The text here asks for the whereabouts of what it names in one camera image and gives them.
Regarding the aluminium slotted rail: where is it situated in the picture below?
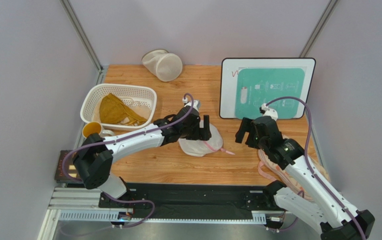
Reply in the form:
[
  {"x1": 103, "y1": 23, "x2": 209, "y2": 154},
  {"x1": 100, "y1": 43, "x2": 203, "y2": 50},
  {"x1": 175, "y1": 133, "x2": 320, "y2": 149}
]
[{"x1": 48, "y1": 183, "x2": 270, "y2": 225}]

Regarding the floral pink cloth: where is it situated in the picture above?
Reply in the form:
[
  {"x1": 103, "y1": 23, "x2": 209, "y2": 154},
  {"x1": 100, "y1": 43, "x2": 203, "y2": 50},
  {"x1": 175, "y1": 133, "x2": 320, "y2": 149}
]
[{"x1": 258, "y1": 149, "x2": 313, "y2": 202}]

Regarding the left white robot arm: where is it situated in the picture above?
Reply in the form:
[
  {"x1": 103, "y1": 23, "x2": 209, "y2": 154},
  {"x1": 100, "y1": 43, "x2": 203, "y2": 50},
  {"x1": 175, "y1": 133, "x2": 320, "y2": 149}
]
[{"x1": 72, "y1": 105, "x2": 212, "y2": 199}]

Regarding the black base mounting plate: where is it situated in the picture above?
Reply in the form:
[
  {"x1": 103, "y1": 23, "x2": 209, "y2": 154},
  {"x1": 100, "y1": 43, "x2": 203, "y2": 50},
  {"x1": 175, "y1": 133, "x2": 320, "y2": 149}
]
[{"x1": 98, "y1": 183, "x2": 283, "y2": 220}]

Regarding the white plastic basket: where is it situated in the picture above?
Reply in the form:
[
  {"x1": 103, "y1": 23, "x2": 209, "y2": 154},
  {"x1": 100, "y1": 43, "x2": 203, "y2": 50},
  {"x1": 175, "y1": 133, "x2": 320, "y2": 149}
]
[{"x1": 80, "y1": 83, "x2": 157, "y2": 131}]

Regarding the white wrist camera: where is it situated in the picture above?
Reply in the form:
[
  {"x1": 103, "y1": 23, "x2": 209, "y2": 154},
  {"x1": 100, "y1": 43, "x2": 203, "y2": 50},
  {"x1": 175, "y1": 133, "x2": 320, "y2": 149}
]
[
  {"x1": 182, "y1": 93, "x2": 201, "y2": 111},
  {"x1": 259, "y1": 103, "x2": 278, "y2": 121}
]

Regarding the patterned ceramic mug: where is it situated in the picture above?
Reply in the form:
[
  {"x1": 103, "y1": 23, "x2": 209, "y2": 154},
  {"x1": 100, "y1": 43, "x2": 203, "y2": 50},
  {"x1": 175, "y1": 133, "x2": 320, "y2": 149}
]
[{"x1": 81, "y1": 121, "x2": 115, "y2": 138}]

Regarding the dark brown book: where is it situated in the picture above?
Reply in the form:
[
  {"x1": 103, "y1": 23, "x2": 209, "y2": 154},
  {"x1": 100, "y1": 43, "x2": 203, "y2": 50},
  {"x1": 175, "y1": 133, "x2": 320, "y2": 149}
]
[{"x1": 54, "y1": 150, "x2": 81, "y2": 184}]

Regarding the whiteboard with teal sheet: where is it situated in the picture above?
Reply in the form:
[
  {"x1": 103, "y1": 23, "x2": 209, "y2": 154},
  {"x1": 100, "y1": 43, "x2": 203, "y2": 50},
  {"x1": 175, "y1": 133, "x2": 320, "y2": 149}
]
[{"x1": 219, "y1": 57, "x2": 316, "y2": 120}]

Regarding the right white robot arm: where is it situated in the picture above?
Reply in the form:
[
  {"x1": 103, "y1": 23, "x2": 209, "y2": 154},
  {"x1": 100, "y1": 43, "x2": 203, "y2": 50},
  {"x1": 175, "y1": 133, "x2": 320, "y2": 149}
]
[{"x1": 235, "y1": 116, "x2": 375, "y2": 240}]

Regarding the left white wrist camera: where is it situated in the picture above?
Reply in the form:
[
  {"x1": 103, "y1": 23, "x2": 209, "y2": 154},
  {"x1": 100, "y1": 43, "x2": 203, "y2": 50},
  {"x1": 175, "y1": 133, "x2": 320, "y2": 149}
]
[{"x1": 182, "y1": 93, "x2": 201, "y2": 111}]

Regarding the mustard yellow cloth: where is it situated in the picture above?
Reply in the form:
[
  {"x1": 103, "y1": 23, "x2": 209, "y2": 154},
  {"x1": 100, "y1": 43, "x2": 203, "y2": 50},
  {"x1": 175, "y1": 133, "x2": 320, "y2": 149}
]
[{"x1": 99, "y1": 93, "x2": 147, "y2": 126}]

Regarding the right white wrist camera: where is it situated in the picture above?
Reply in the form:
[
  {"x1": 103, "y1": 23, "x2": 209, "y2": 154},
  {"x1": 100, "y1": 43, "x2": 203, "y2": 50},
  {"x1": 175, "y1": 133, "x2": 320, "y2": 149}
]
[{"x1": 259, "y1": 103, "x2": 278, "y2": 121}]

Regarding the beige mesh laundry bag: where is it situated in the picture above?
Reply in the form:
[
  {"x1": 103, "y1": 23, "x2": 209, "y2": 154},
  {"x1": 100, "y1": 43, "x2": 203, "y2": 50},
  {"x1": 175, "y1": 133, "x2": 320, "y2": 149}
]
[{"x1": 141, "y1": 49, "x2": 183, "y2": 82}]

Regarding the white mesh laundry bag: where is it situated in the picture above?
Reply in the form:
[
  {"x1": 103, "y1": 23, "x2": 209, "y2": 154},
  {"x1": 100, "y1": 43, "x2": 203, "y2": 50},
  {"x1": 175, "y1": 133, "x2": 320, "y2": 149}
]
[{"x1": 178, "y1": 124, "x2": 235, "y2": 157}]

